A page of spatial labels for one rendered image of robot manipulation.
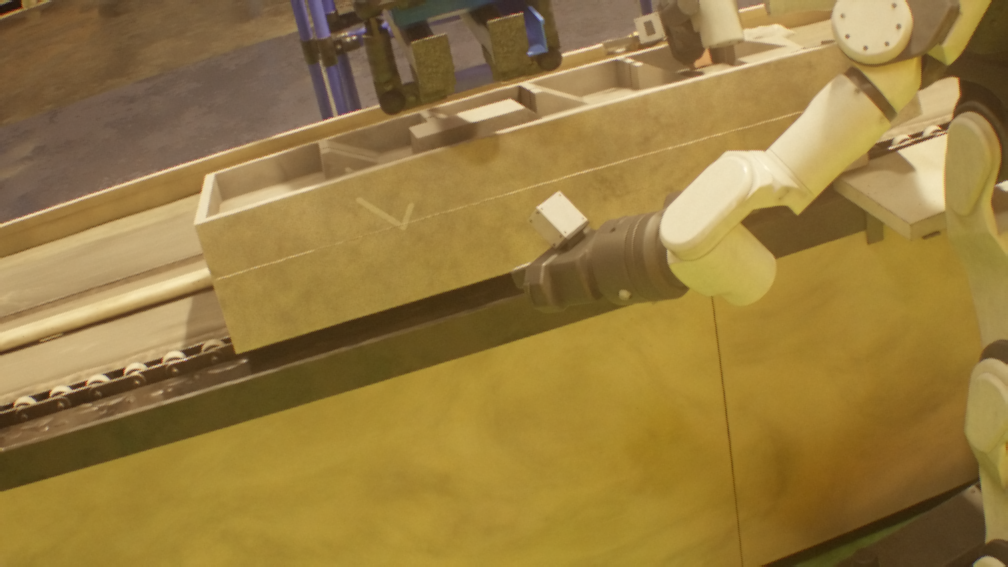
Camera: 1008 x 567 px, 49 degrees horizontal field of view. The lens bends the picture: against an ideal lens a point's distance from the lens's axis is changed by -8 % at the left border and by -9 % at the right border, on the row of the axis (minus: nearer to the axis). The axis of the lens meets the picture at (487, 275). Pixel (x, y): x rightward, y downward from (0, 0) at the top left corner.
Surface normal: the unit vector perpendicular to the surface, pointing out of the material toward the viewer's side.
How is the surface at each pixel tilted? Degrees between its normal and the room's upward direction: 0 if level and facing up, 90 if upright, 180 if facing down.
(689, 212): 36
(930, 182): 0
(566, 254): 16
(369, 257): 80
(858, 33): 52
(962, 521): 0
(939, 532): 0
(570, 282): 87
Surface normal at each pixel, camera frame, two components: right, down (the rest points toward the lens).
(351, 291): 0.18, 0.27
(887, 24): -0.42, -0.14
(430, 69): 0.24, 0.51
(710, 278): -0.25, 0.88
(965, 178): -0.91, 0.35
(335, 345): -0.21, -0.86
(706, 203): -0.66, -0.46
